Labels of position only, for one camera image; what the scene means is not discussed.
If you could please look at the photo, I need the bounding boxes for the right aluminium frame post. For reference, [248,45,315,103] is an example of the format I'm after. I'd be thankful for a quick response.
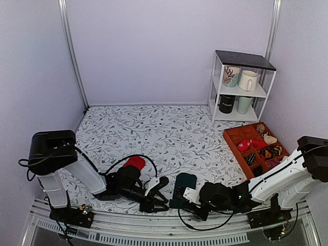
[265,0,282,61]

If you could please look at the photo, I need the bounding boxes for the black mug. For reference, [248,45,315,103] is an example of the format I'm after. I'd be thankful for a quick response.
[219,95,235,114]

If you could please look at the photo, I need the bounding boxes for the beige rolled sock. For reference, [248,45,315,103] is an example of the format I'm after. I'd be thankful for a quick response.
[256,124,278,145]

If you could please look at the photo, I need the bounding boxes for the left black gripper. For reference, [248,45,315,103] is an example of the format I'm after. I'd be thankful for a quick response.
[117,186,169,214]

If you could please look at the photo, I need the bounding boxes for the front aluminium rail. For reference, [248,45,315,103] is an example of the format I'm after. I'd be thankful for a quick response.
[22,204,321,246]

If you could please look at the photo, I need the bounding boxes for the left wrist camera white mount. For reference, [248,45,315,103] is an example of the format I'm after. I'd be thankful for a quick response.
[145,176,169,196]

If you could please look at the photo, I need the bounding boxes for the floral ceramic mug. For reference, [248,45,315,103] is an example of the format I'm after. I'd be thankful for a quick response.
[223,65,241,88]

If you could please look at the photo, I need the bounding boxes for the aluminium frame post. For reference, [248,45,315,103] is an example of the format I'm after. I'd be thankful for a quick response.
[58,0,89,111]
[265,0,282,61]

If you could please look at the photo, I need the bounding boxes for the orange compartment organizer tray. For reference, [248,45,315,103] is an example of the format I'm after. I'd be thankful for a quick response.
[223,122,289,179]

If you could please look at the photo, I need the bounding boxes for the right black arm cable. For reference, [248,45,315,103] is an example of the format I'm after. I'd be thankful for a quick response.
[178,145,328,231]

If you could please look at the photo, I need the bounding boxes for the white wire shelf rack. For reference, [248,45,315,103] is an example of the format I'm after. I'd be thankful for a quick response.
[208,50,277,122]

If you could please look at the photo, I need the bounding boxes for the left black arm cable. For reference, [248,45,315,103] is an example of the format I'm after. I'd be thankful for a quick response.
[18,143,158,181]

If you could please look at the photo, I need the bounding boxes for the white ribbed mug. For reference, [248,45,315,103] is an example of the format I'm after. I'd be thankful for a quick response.
[238,70,258,92]

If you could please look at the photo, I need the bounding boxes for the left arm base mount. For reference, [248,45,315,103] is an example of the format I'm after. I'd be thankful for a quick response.
[48,194,94,229]

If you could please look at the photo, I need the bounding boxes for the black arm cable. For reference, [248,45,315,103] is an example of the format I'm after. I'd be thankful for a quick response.
[178,145,328,231]
[18,143,158,181]

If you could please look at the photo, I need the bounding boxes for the dark green reindeer sock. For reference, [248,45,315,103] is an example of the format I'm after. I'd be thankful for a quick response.
[169,173,197,209]

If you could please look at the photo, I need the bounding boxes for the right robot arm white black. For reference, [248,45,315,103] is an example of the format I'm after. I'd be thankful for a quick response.
[180,136,327,223]

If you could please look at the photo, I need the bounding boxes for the left aluminium frame post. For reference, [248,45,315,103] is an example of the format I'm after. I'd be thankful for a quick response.
[58,0,89,111]

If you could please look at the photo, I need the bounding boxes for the pale green cup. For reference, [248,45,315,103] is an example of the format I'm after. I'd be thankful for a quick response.
[237,96,253,115]

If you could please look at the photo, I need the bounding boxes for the floral patterned table mat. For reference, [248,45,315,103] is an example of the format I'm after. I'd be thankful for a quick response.
[76,106,246,199]

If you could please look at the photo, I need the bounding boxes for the red snowflake rolled sock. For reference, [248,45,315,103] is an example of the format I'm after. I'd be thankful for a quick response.
[237,139,252,153]

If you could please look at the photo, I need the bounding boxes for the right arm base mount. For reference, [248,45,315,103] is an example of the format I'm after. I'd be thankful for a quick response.
[247,194,293,241]

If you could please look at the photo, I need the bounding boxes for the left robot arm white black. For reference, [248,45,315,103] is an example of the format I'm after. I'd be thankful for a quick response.
[27,130,169,222]

